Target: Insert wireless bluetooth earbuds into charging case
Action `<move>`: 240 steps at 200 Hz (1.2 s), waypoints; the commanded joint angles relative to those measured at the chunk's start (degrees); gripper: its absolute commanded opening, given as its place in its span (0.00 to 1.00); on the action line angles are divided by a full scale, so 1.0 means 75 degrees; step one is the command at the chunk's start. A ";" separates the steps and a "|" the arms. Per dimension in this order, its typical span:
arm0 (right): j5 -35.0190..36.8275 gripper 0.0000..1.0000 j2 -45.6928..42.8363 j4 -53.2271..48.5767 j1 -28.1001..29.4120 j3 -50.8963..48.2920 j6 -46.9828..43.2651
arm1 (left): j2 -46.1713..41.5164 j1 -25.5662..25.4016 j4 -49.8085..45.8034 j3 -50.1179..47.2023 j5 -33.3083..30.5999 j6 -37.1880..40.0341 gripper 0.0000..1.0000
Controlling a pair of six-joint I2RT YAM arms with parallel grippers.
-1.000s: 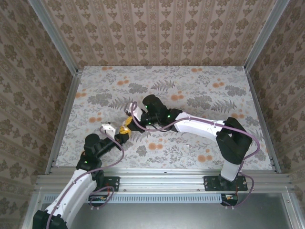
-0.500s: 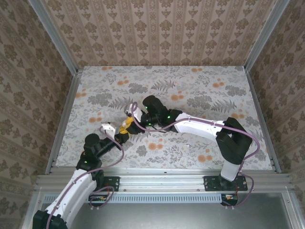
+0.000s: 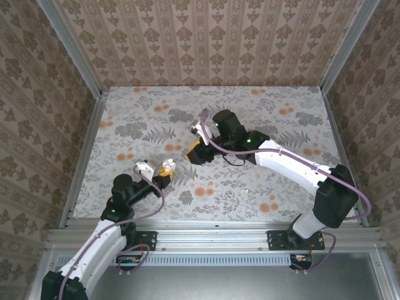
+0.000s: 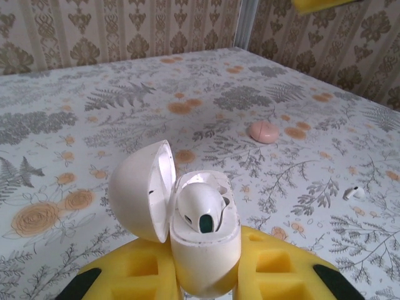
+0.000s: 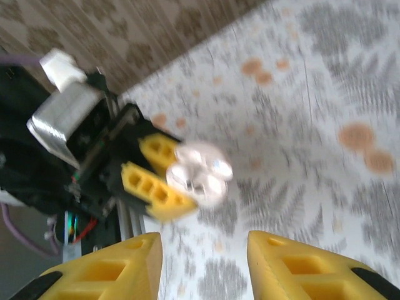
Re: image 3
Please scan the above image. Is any aluminium mounting beam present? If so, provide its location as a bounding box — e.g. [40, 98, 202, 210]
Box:
[46, 218, 383, 253]

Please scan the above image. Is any black connector board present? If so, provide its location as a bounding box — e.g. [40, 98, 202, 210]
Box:
[116, 254, 141, 271]
[289, 253, 313, 270]

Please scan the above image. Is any grey metal sheet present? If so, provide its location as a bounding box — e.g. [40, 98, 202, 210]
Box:
[46, 265, 381, 300]

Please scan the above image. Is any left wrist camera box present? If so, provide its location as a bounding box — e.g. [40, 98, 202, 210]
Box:
[135, 160, 156, 181]

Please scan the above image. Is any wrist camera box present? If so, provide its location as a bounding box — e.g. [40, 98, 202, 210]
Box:
[135, 160, 156, 181]
[187, 119, 209, 145]

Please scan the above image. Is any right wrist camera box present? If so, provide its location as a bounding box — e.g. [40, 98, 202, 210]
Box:
[187, 119, 209, 145]

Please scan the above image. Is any aluminium table side rail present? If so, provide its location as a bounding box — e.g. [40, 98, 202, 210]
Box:
[321, 89, 370, 228]
[58, 89, 110, 228]

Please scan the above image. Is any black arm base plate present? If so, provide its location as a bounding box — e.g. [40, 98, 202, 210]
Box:
[101, 230, 158, 252]
[267, 230, 326, 251]

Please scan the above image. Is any grey slotted cable duct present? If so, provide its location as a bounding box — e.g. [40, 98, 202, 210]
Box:
[57, 253, 293, 267]

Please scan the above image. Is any aluminium frame bar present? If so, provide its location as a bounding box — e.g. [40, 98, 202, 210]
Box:
[24, 249, 57, 300]
[370, 251, 396, 300]

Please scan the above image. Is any aluminium corner post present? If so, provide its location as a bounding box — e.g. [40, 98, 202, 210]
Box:
[320, 0, 381, 94]
[36, 0, 104, 99]

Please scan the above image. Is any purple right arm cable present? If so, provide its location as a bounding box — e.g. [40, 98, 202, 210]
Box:
[199, 109, 373, 276]

